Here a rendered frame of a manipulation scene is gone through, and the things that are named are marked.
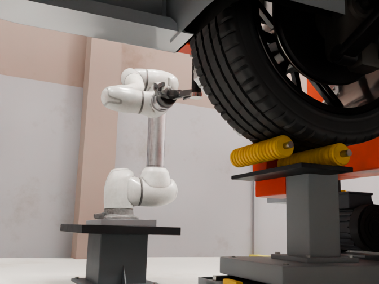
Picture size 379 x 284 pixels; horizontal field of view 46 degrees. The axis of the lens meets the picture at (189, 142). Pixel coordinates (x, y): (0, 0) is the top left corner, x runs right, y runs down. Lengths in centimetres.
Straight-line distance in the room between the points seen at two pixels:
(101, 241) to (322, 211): 134
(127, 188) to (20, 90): 223
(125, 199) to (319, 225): 137
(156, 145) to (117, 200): 37
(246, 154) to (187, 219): 347
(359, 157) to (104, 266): 129
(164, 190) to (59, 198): 199
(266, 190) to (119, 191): 117
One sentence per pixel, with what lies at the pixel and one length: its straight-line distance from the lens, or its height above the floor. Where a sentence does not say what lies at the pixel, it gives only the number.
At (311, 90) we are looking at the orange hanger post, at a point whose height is 90.
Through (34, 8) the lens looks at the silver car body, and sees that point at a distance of 103.
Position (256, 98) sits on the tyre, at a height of 61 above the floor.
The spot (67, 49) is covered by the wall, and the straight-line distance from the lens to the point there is 460.
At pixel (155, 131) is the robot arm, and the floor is 81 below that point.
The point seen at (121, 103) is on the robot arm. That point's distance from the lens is 192.
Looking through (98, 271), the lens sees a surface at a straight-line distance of 231.
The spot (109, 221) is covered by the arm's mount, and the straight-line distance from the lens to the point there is 227.
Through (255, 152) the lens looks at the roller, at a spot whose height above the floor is 50.
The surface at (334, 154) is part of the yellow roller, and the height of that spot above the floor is 49.
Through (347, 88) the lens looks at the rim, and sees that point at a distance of 153.
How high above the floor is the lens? 30
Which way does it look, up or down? 11 degrees up
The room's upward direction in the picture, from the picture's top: 2 degrees clockwise
